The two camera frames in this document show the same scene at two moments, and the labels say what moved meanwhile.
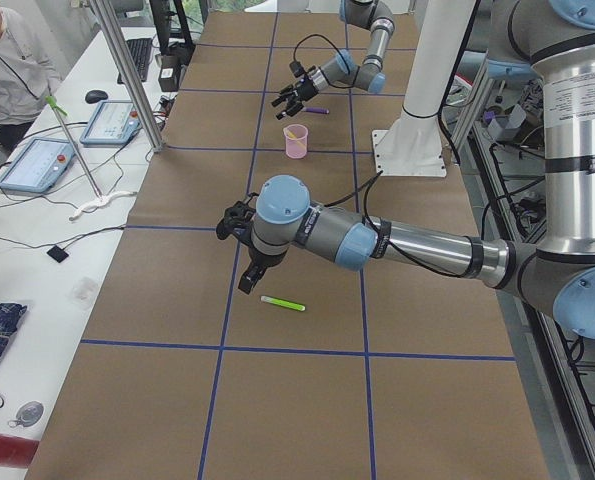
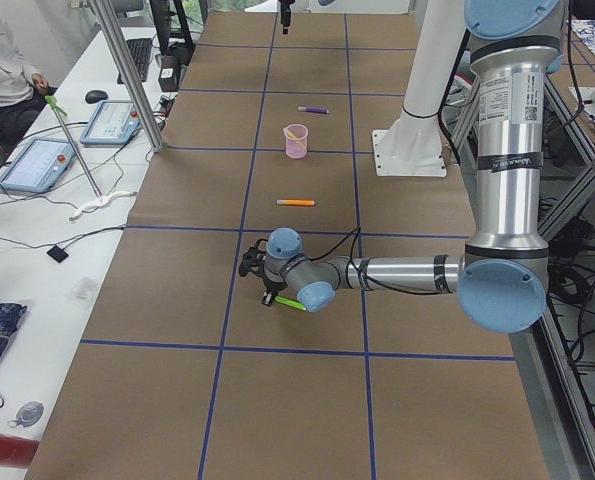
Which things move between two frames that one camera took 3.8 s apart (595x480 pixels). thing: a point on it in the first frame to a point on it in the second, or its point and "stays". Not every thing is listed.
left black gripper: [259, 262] to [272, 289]
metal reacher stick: [101, 197] stays
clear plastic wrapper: [83, 292] stays
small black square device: [58, 254] stays
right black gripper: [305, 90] to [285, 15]
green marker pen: [282, 303] stays
